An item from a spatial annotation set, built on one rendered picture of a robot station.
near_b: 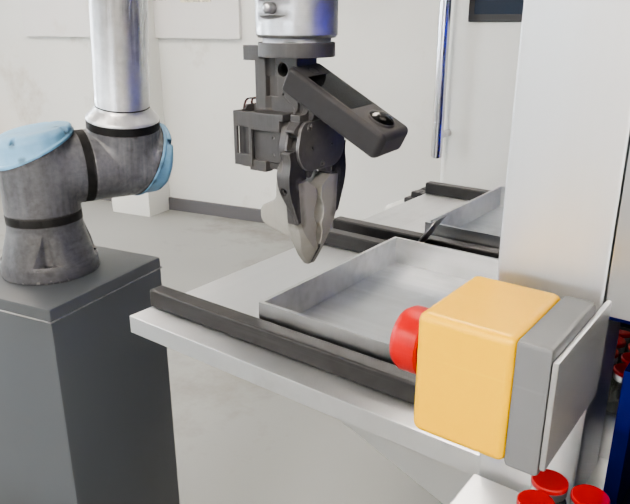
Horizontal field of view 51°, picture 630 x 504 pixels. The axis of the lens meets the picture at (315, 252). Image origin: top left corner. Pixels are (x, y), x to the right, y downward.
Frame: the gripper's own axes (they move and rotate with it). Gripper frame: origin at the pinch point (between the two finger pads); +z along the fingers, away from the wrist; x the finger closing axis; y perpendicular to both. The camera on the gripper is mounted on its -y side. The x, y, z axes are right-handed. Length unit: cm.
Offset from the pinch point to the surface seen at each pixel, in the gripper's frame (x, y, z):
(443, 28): -84, 29, -20
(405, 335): 19.5, -21.2, -4.9
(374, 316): -4.3, -4.5, 7.4
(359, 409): 10.8, -12.6, 7.8
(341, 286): -7.9, 2.2, 6.8
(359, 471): -79, 44, 95
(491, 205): -50, 2, 6
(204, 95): -235, 261, 21
